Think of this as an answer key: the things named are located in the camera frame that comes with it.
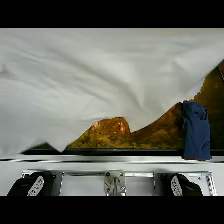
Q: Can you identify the white shirt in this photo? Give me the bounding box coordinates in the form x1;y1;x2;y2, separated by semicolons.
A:
0;28;224;155

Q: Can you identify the blue garment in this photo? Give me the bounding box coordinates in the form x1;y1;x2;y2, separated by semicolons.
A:
181;99;212;161

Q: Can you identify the silver frame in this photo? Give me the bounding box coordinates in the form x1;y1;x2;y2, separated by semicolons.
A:
0;152;224;197

